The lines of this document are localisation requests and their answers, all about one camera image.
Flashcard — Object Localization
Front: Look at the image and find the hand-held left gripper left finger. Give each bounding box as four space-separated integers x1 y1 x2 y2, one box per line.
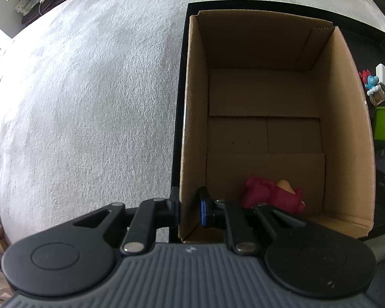
72 186 181 255

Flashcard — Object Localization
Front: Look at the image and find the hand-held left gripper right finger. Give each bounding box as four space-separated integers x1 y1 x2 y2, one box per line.
198 187 309 257

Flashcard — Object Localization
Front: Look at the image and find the black shallow tray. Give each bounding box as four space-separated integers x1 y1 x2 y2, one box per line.
168 2 385 245

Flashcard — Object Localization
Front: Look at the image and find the brown cardboard box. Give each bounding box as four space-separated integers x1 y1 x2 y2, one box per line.
177 9 377 244

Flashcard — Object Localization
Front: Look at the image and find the figurine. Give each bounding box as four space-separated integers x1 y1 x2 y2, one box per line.
359 69 385 107

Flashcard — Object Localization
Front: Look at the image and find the pink plush toy figure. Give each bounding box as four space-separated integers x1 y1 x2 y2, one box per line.
242 175 306 216

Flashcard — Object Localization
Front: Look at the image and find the white electronic device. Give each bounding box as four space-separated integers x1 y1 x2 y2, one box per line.
14 0 42 15

